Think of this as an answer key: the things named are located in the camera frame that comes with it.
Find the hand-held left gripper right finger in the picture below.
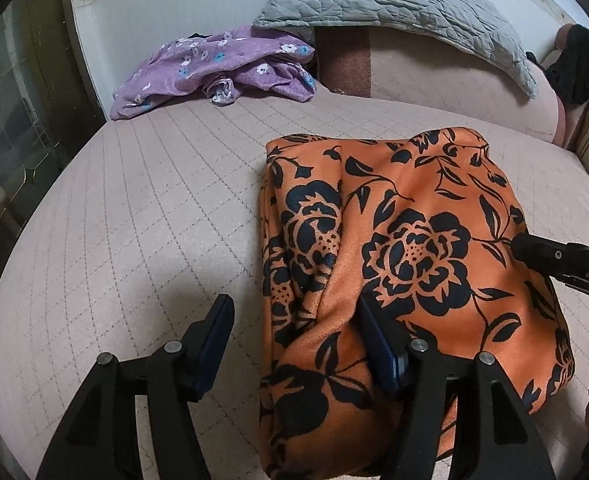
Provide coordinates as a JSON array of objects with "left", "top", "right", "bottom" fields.
[{"left": 357, "top": 294, "right": 557, "bottom": 480}]

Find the pink quilted bed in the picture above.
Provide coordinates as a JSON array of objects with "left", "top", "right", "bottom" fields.
[{"left": 0, "top": 92, "right": 589, "bottom": 480}]

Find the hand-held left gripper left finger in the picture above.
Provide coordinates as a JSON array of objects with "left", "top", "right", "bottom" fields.
[{"left": 34, "top": 294, "right": 236, "bottom": 480}]

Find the glass cabinet door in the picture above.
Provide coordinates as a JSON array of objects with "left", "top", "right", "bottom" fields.
[{"left": 0, "top": 0, "right": 105, "bottom": 281}]

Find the orange black floral garment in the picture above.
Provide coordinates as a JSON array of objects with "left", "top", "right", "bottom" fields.
[{"left": 258, "top": 127, "right": 577, "bottom": 480}]

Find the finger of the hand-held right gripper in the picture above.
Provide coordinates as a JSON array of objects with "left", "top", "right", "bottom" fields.
[{"left": 511, "top": 232, "right": 589, "bottom": 278}]

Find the black cloth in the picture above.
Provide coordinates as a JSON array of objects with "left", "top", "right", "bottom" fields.
[{"left": 544, "top": 24, "right": 589, "bottom": 107}]

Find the grey quilted pillow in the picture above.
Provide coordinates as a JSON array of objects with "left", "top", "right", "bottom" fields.
[{"left": 252, "top": 0, "right": 540, "bottom": 100}]

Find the purple floral garment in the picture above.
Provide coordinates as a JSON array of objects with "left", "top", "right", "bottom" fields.
[{"left": 110, "top": 25, "right": 319, "bottom": 122}]

